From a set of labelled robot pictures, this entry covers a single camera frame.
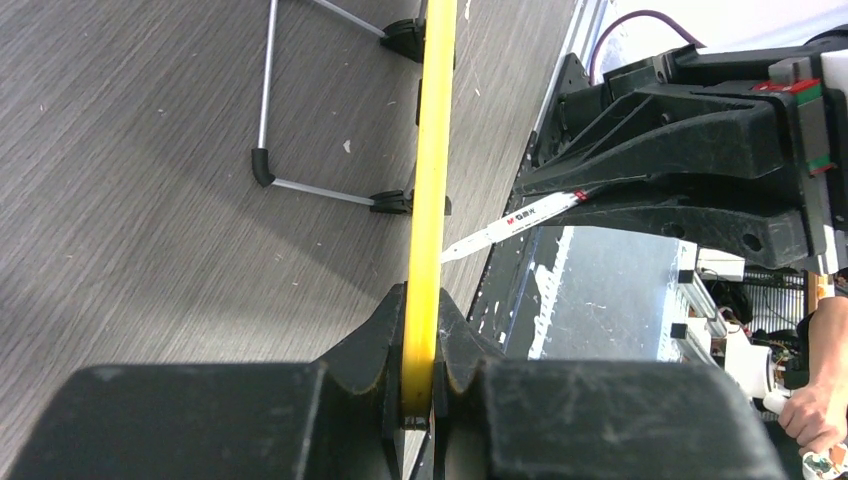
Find bystander forearm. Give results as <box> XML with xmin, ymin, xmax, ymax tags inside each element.
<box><xmin>808</xmin><ymin>297</ymin><xmax>847</xmax><ymax>397</ymax></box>

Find bystander bare hand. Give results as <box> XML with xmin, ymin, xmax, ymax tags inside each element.
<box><xmin>778</xmin><ymin>382</ymin><xmax>847</xmax><ymax>455</ymax></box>

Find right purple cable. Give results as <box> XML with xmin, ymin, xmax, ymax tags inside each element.
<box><xmin>588</xmin><ymin>9</ymin><xmax>707</xmax><ymax>84</ymax></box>

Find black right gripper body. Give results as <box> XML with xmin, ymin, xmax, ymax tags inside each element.
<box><xmin>652</xmin><ymin>26</ymin><xmax>847</xmax><ymax>274</ymax></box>

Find silver wire whiteboard stand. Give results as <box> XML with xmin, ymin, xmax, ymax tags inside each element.
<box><xmin>250</xmin><ymin>1</ymin><xmax>419</xmax><ymax>209</ymax></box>

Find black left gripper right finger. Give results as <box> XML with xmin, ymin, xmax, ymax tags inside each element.
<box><xmin>433</xmin><ymin>292</ymin><xmax>785</xmax><ymax>479</ymax></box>

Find yellow framed whiteboard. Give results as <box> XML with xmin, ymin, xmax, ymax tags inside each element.
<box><xmin>400</xmin><ymin>0</ymin><xmax>457</xmax><ymax>421</ymax></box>

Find black whiteboard stand clip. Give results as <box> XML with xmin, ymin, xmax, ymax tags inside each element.
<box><xmin>379</xmin><ymin>18</ymin><xmax>427</xmax><ymax>64</ymax></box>

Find aluminium frame rail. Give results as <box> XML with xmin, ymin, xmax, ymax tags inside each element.
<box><xmin>659</xmin><ymin>241</ymin><xmax>750</xmax><ymax>370</ymax></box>

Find white blue whiteboard marker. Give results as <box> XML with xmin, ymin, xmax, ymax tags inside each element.
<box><xmin>440</xmin><ymin>190</ymin><xmax>590</xmax><ymax>264</ymax></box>

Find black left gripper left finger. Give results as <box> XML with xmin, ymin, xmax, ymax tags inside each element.
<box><xmin>9</xmin><ymin>284</ymin><xmax>405</xmax><ymax>479</ymax></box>

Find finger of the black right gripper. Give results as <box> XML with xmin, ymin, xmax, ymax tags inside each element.
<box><xmin>513</xmin><ymin>89</ymin><xmax>795</xmax><ymax>196</ymax></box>
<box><xmin>543</xmin><ymin>192</ymin><xmax>812</xmax><ymax>269</ymax></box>

